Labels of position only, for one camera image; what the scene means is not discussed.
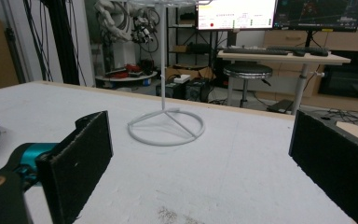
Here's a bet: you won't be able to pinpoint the black glass-front appliance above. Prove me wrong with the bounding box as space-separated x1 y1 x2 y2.
318 50 358 101

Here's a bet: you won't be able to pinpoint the round black stool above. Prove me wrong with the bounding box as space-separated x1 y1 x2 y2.
223 63 273 108

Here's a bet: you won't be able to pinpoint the dark computer monitor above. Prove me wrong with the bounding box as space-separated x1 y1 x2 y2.
273 0 358 33

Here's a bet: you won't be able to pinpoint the hanging black cables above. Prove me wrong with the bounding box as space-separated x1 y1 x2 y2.
22 0 54 82

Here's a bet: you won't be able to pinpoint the tangled floor cables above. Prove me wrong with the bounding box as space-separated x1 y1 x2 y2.
310 107 358 133

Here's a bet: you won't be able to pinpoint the black keyboard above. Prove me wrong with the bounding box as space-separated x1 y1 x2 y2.
267 45 330 57
223 46 290 56

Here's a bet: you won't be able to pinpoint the light wooden desk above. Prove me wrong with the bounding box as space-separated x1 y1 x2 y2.
217 49 352 116

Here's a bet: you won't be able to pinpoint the black metal shelf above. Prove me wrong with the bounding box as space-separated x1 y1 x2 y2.
166 6 219 77

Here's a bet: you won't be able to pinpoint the round white table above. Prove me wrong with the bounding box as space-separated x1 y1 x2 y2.
95 70 158 84

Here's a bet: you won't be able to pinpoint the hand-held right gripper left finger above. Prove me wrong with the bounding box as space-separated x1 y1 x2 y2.
35 110 115 224

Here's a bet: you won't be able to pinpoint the cardboard box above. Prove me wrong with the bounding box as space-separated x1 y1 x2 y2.
165 63 215 81

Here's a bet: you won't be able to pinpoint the black equipment box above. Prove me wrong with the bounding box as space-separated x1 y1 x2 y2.
185 77 213 103
156 81 187 100

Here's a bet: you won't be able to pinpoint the bright computer monitor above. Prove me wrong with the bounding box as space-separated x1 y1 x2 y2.
196 0 278 32

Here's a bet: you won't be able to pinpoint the white wire stand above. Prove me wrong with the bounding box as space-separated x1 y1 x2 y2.
127 0 213 147

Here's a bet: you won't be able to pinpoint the light wooden cabinet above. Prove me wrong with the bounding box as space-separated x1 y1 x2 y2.
255 29 358 115

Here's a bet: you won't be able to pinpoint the red tools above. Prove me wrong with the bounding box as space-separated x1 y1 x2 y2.
105 63 143 78

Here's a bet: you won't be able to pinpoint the robot gripper with cables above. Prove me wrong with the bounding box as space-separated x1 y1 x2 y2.
131 7 161 54

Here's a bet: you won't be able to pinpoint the flat black device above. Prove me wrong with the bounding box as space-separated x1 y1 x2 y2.
266 99 295 114

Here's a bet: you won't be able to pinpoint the small white box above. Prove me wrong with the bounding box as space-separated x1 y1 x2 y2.
172 74 191 84

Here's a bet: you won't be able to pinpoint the black pillar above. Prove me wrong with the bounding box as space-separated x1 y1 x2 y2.
45 0 80 86

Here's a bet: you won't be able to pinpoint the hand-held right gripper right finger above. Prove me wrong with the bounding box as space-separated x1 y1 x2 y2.
288 108 358 224

